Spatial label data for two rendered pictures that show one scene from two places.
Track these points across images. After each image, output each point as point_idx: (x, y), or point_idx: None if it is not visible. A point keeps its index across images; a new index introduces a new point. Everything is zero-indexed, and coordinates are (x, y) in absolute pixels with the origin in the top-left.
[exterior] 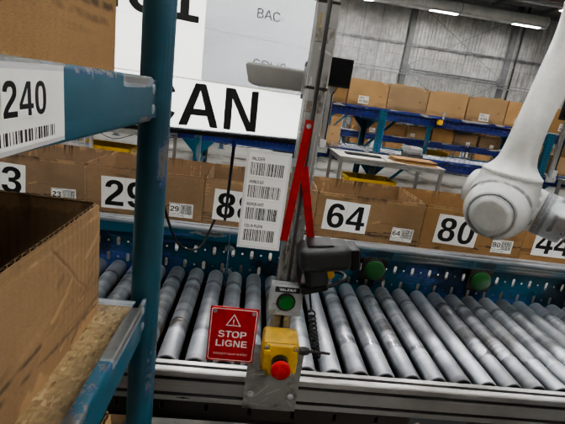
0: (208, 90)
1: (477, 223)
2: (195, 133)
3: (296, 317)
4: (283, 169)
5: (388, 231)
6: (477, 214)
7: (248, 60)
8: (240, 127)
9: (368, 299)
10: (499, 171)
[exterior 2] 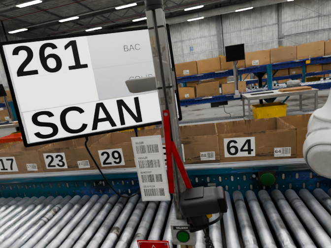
0: (105, 105)
1: (318, 170)
2: (103, 133)
3: (213, 225)
4: (157, 146)
5: (271, 151)
6: (315, 162)
7: (125, 79)
8: (132, 121)
9: (266, 202)
10: (329, 118)
